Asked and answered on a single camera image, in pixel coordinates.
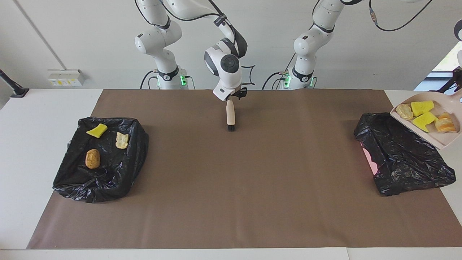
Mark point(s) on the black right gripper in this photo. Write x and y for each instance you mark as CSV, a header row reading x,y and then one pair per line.
x,y
239,94

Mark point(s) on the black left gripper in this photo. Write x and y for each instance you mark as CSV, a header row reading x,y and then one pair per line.
x,y
458,74

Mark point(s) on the pale pink hand brush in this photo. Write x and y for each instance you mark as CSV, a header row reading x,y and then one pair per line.
x,y
230,112

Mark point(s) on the yellow sponge piece with notch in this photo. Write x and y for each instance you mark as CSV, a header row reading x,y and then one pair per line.
x,y
422,107

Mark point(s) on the orange striped croissant toy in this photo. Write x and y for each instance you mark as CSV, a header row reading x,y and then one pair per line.
x,y
445,124

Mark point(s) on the yellow sponge square piece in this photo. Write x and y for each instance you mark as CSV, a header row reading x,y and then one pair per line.
x,y
426,122

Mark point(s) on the pale beige rock-like chunk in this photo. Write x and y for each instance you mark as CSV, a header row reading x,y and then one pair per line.
x,y
404,112

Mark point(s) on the pale pink plastic dustpan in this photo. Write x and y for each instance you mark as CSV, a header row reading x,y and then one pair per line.
x,y
442,140

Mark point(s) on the tan striped croissant toy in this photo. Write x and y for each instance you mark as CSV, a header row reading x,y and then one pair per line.
x,y
122,141

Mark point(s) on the yellow sponge wedge piece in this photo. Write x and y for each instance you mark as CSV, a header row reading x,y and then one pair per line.
x,y
96,131

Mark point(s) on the brown potato-shaped bread toy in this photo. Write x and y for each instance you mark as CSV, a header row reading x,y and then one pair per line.
x,y
92,159

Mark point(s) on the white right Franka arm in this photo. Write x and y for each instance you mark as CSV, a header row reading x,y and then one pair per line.
x,y
158,39

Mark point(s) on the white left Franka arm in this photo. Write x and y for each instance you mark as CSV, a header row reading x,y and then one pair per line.
x,y
306,43

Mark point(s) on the pink bin with black bag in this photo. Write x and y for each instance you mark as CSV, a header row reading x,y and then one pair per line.
x,y
404,159

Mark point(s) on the bin lined with black bag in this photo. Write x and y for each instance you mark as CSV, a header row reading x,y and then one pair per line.
x,y
108,173

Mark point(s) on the brown paper table mat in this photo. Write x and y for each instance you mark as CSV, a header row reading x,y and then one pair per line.
x,y
231,231

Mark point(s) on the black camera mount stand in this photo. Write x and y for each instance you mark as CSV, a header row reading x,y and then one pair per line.
x,y
18,92
449,86

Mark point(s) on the window with dark frame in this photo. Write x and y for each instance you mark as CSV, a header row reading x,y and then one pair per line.
x,y
445,59

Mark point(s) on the white wall socket box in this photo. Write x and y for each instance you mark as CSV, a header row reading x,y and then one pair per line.
x,y
65,77

